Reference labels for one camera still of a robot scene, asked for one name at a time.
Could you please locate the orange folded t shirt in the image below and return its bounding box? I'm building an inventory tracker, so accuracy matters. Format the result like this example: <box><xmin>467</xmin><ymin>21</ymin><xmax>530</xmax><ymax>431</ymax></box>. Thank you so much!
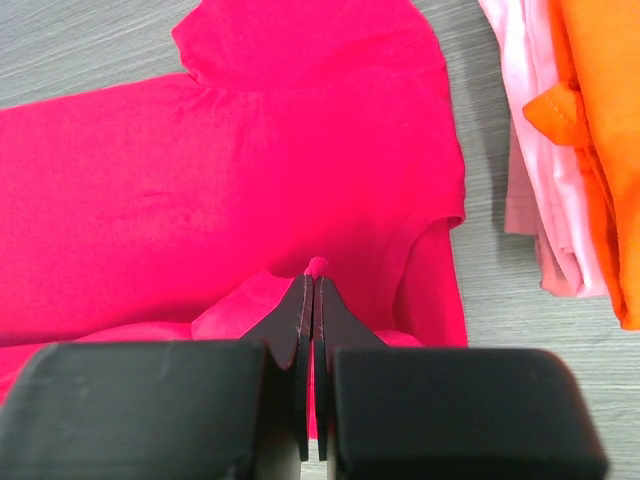
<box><xmin>523</xmin><ymin>1</ymin><xmax>639</xmax><ymax>330</ymax></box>

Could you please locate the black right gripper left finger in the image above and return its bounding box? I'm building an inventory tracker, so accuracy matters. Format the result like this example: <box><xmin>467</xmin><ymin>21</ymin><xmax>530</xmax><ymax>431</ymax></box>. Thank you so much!
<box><xmin>1</xmin><ymin>276</ymin><xmax>313</xmax><ymax>479</ymax></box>

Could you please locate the magenta t shirt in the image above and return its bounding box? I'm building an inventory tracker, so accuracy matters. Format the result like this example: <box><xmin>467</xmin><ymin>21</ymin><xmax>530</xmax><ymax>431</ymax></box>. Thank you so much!
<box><xmin>1</xmin><ymin>1</ymin><xmax>467</xmax><ymax>391</ymax></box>

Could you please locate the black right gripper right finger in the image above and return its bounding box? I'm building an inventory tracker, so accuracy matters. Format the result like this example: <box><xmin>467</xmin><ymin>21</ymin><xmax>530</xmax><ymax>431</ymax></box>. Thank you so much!
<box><xmin>312</xmin><ymin>278</ymin><xmax>609</xmax><ymax>479</ymax></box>

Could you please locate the pink folded t shirt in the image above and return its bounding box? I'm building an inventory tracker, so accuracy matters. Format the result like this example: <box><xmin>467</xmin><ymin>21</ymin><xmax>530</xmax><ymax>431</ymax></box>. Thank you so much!
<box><xmin>480</xmin><ymin>0</ymin><xmax>608</xmax><ymax>298</ymax></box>

